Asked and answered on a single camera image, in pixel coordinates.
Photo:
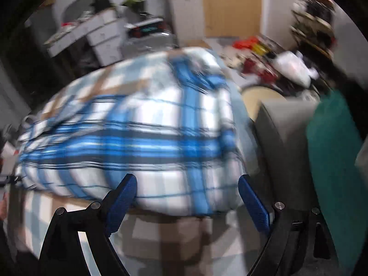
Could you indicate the wooden door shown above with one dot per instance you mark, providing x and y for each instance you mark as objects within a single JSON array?
[{"x": 233, "y": 5}]

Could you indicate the blue plaid flannel clothes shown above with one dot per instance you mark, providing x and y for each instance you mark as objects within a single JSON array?
[{"x": 143, "y": 138}]

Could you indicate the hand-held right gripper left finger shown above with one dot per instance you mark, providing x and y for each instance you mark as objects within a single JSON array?
[{"x": 123, "y": 204}]

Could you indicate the green cloth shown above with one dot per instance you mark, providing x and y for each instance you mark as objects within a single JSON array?
[{"x": 330, "y": 164}]

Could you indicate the silver suitcase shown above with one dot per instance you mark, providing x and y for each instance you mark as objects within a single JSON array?
[{"x": 149, "y": 44}]

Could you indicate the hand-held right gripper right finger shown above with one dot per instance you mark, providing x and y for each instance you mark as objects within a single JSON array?
[{"x": 256, "y": 210}]

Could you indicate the red plastic bag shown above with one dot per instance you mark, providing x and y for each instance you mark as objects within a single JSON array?
[{"x": 244, "y": 43}]

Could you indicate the white drawer cabinet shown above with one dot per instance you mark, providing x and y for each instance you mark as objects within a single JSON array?
[{"x": 103, "y": 34}]

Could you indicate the brown blue checked bed sheet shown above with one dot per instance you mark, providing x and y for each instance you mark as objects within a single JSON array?
[{"x": 178, "y": 235}]

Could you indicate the tall white cabinet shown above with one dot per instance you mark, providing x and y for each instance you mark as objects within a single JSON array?
[{"x": 187, "y": 14}]

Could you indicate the green plant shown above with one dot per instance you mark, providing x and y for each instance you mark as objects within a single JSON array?
[{"x": 132, "y": 3}]

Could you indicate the white plastic bag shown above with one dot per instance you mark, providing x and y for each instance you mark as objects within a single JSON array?
[{"x": 293, "y": 66}]

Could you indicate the cluttered rack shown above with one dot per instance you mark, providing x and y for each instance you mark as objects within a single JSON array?
[{"x": 313, "y": 14}]

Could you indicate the round beige stool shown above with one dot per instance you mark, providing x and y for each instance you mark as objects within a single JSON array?
[{"x": 258, "y": 100}]

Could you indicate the arched mirror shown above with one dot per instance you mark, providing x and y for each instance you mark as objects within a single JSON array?
[{"x": 80, "y": 5}]

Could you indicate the pile of colourful clutter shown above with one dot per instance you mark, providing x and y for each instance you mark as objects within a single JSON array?
[{"x": 258, "y": 66}]

